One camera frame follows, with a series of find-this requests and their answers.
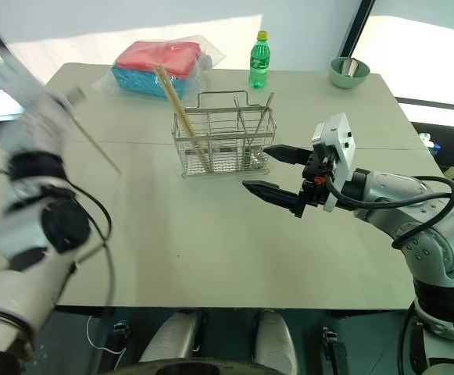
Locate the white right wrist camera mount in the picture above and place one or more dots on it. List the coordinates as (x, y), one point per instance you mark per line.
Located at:
(342, 144)

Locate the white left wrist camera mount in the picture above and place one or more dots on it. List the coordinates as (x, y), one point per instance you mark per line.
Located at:
(31, 129)

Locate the green plastic bottle yellow cap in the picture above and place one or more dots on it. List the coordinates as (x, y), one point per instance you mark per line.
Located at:
(259, 62)

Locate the black table leg bracket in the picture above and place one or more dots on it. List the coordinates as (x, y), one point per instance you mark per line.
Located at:
(120, 336)
(334, 347)

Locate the blue folded cloth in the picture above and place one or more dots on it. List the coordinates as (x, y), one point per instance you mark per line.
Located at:
(140, 80)

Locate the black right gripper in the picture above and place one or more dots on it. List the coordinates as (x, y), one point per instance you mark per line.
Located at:
(313, 183)

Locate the white spray bottle blue cap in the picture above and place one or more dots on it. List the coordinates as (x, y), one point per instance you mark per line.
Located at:
(431, 141)

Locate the dark window frame post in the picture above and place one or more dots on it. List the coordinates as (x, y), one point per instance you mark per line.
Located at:
(355, 27)

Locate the wooden chopstick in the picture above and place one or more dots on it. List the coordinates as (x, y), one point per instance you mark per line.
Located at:
(179, 102)
(101, 150)
(174, 103)

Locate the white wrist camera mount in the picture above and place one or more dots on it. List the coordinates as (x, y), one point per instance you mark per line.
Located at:
(342, 144)
(31, 129)

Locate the metal cup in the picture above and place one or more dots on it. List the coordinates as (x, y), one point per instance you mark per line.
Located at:
(351, 67)

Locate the white robot leg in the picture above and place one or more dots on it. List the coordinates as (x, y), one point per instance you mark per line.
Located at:
(172, 338)
(275, 340)

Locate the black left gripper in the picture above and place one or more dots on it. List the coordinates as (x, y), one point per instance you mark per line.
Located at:
(73, 97)

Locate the dark rounded robot torso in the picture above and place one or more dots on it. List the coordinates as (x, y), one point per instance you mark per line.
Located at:
(195, 369)

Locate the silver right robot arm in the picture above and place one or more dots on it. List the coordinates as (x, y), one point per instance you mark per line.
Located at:
(437, 234)

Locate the pale green bowl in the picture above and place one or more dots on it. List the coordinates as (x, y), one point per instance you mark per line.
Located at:
(338, 78)

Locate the clear plastic bag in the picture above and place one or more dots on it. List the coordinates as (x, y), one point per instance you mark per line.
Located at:
(207, 58)

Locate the metal spoon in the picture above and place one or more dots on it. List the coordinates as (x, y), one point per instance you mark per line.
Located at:
(261, 121)

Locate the red folded cloth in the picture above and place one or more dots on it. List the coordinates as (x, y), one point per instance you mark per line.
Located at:
(160, 56)

